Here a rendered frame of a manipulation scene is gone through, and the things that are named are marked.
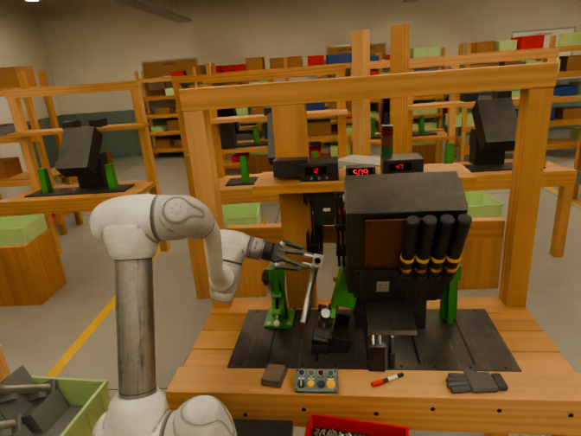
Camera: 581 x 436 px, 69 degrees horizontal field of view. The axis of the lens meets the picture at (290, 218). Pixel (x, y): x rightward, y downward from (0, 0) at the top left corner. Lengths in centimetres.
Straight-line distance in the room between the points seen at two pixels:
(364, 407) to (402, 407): 13
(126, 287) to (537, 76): 164
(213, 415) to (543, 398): 109
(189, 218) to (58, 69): 1228
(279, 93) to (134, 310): 104
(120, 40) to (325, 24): 524
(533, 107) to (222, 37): 1026
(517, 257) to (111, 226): 166
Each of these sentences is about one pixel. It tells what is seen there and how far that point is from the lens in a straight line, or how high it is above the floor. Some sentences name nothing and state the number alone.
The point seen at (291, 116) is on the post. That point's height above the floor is 180.
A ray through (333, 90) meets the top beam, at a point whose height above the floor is 189.
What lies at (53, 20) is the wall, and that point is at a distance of 1331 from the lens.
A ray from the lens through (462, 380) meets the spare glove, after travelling 170.
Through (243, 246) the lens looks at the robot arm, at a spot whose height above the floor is 134.
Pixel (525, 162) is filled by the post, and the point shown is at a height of 156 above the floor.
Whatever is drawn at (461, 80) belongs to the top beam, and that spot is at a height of 190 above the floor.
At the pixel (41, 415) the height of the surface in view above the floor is 90.
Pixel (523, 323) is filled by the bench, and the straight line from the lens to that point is 213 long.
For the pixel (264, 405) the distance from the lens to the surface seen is 168.
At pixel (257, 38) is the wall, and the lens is 1158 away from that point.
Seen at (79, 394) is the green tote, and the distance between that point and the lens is 189.
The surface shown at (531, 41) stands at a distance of 929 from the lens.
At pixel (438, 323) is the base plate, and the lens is 201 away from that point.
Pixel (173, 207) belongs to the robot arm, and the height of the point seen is 168.
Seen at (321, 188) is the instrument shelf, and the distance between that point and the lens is 174.
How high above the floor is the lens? 199
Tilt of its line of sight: 19 degrees down
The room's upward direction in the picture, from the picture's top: 4 degrees counter-clockwise
